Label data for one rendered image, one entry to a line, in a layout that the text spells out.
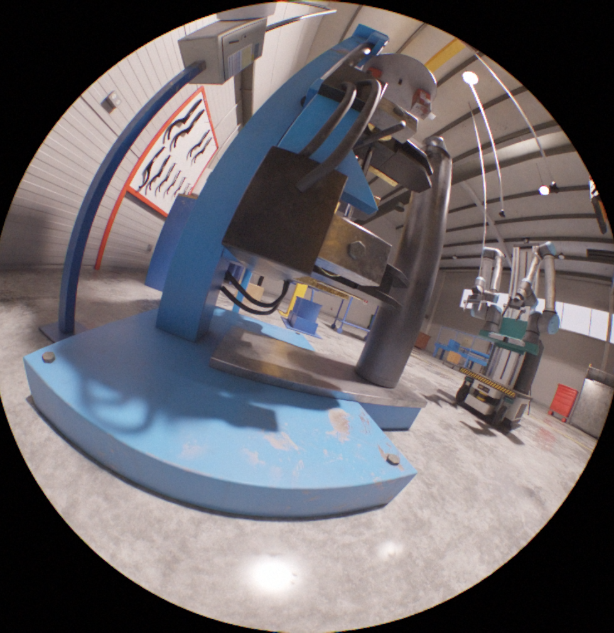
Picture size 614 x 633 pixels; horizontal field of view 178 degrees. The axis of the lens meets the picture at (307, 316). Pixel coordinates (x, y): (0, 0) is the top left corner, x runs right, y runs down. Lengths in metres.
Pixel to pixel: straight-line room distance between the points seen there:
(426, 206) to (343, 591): 1.20
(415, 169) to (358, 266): 0.49
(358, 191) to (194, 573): 0.71
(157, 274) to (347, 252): 1.86
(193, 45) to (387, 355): 1.54
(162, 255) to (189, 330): 1.43
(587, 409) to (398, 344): 7.52
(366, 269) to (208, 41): 1.06
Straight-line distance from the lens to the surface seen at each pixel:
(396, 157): 0.72
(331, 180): 0.36
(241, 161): 0.75
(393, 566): 0.48
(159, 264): 2.03
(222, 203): 0.68
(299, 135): 0.46
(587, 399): 7.91
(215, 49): 1.07
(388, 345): 0.81
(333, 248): 0.34
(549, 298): 1.94
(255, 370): 0.54
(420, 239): 0.90
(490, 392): 1.87
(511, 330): 2.19
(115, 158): 0.83
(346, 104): 0.45
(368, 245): 0.37
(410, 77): 1.87
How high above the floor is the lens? 0.37
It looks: 5 degrees down
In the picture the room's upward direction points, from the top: 20 degrees clockwise
